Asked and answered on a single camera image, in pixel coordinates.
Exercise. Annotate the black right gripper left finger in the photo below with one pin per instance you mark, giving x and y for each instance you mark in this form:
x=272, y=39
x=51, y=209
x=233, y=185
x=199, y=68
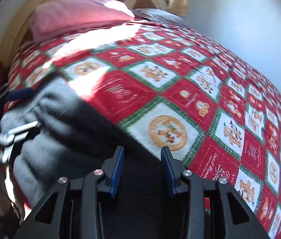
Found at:
x=72, y=208

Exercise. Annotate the striped grey pillow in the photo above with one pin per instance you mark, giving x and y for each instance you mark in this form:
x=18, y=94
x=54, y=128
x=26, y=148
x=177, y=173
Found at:
x=158, y=16

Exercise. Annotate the pink pillow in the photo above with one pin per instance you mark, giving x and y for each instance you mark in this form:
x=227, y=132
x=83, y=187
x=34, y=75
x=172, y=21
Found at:
x=58, y=17

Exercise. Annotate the black pants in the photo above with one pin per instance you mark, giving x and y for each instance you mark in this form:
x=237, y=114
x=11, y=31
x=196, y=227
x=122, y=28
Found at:
x=75, y=139

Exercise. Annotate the red patchwork cartoon bedspread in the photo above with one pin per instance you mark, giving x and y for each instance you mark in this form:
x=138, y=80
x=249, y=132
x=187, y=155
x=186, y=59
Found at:
x=165, y=85

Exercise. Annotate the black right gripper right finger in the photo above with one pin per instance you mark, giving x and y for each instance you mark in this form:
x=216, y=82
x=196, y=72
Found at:
x=202, y=208

